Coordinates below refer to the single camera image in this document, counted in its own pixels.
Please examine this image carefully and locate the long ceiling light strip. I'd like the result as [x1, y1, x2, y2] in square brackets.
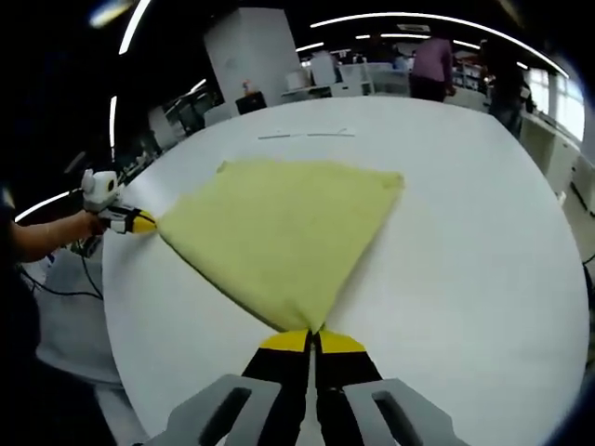
[118, 0, 152, 55]

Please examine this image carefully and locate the white cabinet row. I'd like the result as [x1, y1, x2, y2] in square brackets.
[281, 50, 410, 98]

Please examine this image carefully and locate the grey office cabinet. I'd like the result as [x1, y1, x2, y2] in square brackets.
[147, 104, 180, 143]

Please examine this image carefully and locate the arched ceiling light strip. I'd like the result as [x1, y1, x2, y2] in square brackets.
[310, 12, 571, 75]

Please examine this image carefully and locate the black box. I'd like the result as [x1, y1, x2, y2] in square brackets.
[235, 91, 267, 115]

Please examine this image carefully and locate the yellow blue grey garment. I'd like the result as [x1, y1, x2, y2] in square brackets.
[157, 159, 405, 335]

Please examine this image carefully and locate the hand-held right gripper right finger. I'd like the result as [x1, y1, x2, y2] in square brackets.
[313, 328, 459, 446]

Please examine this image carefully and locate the white side counter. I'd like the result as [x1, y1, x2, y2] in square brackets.
[518, 113, 587, 219]

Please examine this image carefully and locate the person's left hand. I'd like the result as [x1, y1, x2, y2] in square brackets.
[69, 211, 106, 243]

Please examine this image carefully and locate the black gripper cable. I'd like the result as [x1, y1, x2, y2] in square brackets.
[18, 241, 106, 301]

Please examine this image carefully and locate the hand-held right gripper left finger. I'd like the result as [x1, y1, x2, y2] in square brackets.
[152, 330, 311, 446]

